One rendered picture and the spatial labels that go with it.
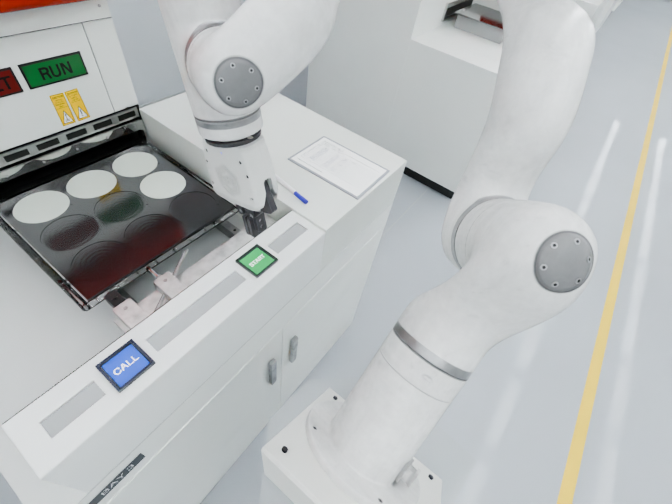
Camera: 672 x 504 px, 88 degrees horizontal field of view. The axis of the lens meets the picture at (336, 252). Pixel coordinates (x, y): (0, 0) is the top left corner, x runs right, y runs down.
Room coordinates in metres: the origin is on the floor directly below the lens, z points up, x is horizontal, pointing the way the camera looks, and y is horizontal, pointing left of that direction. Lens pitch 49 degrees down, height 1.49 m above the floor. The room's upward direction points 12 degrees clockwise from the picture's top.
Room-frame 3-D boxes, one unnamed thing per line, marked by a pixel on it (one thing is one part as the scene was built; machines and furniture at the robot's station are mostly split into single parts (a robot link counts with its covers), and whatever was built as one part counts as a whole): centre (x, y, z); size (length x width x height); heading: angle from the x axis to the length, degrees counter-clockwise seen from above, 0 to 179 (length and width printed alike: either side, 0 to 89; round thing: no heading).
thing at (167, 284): (0.33, 0.28, 0.89); 0.08 x 0.03 x 0.03; 62
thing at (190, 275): (0.40, 0.25, 0.87); 0.36 x 0.08 x 0.03; 152
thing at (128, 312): (0.26, 0.32, 0.89); 0.08 x 0.03 x 0.03; 62
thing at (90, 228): (0.51, 0.49, 0.90); 0.34 x 0.34 x 0.01; 62
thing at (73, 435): (0.28, 0.20, 0.89); 0.55 x 0.09 x 0.14; 152
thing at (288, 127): (0.80, 0.22, 0.89); 0.62 x 0.35 x 0.14; 62
